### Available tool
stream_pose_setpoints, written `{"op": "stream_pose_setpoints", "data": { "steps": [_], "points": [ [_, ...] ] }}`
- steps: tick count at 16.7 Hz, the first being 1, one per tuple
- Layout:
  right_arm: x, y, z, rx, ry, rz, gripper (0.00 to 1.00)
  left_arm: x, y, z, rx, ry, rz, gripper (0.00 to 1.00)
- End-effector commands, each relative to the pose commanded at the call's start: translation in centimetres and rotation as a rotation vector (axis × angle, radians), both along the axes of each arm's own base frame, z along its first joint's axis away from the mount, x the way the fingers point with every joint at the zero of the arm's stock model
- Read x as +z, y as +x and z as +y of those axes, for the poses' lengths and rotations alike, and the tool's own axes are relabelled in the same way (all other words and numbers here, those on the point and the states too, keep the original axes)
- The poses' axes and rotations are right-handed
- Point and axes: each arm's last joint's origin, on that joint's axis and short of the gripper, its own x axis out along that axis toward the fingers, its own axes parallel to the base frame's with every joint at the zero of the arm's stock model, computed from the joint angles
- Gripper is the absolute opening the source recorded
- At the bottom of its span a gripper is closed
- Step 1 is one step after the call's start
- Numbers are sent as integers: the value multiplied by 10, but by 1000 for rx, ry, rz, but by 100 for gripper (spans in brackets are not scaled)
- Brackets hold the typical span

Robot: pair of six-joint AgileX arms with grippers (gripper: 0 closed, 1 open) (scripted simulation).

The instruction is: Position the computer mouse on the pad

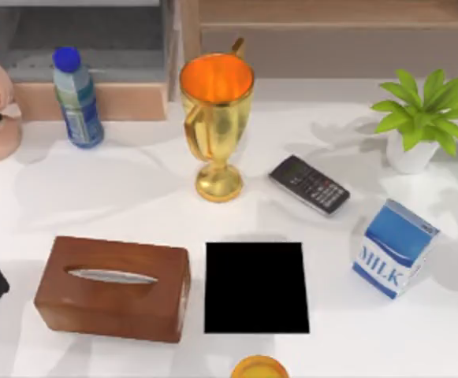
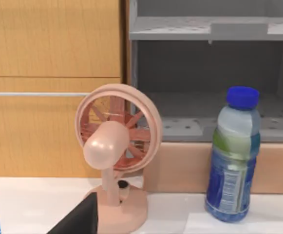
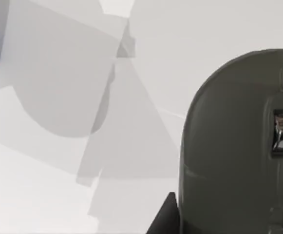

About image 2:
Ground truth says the blue capped drink bottle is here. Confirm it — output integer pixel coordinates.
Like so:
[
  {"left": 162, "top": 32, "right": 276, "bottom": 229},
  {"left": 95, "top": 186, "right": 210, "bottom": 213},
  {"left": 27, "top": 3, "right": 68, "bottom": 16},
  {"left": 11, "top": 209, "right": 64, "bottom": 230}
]
[{"left": 204, "top": 85, "right": 262, "bottom": 223}]

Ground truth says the long metal handle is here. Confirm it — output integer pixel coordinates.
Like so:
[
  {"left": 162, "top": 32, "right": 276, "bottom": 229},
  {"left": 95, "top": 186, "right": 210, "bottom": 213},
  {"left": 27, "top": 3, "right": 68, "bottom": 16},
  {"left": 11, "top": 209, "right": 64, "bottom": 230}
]
[{"left": 0, "top": 92, "right": 91, "bottom": 98}]

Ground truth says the pink desk fan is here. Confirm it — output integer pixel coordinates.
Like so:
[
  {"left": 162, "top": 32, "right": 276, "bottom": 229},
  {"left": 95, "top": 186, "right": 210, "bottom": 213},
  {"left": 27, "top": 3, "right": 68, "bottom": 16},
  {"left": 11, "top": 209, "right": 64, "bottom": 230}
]
[{"left": 75, "top": 83, "right": 163, "bottom": 234}]

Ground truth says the grey pierced open drawer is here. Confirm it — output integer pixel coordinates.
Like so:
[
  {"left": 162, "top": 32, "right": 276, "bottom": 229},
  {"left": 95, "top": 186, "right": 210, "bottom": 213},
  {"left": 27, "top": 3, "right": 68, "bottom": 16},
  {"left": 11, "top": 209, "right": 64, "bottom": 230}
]
[{"left": 129, "top": 0, "right": 283, "bottom": 144}]

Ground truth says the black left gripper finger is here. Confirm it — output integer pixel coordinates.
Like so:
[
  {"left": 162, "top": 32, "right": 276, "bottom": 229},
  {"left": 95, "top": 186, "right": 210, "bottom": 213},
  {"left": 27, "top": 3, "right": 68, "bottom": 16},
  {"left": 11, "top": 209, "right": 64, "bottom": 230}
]
[{"left": 46, "top": 192, "right": 98, "bottom": 234}]

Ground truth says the pale wooden drawer front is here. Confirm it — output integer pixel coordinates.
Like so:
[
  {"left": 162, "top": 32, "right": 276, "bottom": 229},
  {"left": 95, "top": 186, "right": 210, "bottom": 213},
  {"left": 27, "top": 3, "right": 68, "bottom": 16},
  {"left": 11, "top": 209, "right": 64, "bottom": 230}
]
[{"left": 143, "top": 141, "right": 283, "bottom": 195}]

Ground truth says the wooden cupboard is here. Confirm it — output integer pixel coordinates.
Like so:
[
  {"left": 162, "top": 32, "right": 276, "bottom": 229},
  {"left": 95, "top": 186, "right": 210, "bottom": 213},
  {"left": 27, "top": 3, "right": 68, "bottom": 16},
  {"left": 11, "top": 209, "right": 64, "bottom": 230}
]
[{"left": 0, "top": 0, "right": 138, "bottom": 178}]

